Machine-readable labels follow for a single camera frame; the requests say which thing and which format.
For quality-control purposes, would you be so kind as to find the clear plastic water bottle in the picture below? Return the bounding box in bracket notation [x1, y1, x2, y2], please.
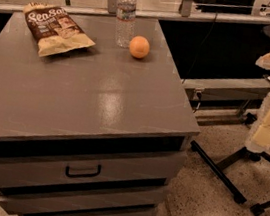
[115, 0, 137, 48]

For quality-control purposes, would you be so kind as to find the black wheeled stand base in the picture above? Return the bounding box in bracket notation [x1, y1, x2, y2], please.
[177, 149, 270, 216]

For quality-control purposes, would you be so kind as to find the orange fruit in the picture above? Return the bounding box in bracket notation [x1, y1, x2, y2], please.
[129, 36, 150, 59]

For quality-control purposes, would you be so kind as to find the grey drawer cabinet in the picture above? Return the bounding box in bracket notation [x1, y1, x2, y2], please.
[0, 13, 199, 216]

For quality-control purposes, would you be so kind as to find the sea salt chip bag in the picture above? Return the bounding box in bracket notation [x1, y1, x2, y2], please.
[23, 2, 94, 57]

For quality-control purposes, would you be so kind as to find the black cable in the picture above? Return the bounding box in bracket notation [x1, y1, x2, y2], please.
[180, 6, 220, 89]

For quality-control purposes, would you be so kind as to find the grey metal railing frame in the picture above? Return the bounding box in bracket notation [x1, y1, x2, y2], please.
[0, 0, 270, 55]

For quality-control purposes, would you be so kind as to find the black drawer handle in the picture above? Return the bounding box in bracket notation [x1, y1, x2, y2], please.
[65, 164, 102, 179]

